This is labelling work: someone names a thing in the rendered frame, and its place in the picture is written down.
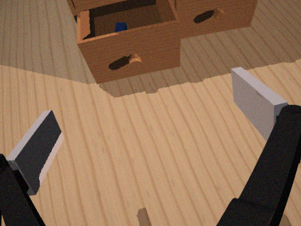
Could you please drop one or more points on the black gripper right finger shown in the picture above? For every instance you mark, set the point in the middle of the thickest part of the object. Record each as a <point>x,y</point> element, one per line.
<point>264,197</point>

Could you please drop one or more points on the brown wooden drawer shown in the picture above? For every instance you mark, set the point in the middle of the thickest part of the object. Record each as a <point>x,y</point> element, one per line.
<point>110,55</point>
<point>201,16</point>
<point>83,3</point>

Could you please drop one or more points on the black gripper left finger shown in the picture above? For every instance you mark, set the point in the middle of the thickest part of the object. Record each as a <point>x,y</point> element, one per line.
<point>23,171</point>

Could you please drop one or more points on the brown wooden chest of drawers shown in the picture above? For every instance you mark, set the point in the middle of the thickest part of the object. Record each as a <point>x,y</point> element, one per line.
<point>75,11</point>

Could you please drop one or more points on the blue 9v battery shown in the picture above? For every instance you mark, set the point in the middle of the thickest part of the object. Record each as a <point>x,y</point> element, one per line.
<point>120,27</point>

